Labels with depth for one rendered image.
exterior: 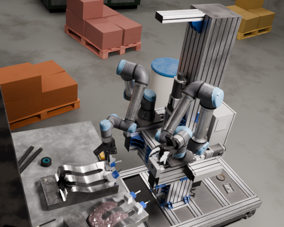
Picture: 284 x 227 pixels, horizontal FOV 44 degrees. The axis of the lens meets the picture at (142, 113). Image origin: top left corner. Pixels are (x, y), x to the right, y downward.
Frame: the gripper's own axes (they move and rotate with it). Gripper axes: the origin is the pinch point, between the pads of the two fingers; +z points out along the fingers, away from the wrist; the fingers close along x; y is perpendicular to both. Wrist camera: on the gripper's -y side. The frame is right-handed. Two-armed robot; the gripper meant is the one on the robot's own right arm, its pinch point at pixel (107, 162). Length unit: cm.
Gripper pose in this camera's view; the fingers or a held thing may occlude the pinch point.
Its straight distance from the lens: 261.8
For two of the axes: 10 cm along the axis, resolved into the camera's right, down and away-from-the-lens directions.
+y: 9.1, -2.6, 3.2
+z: 0.6, 8.5, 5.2
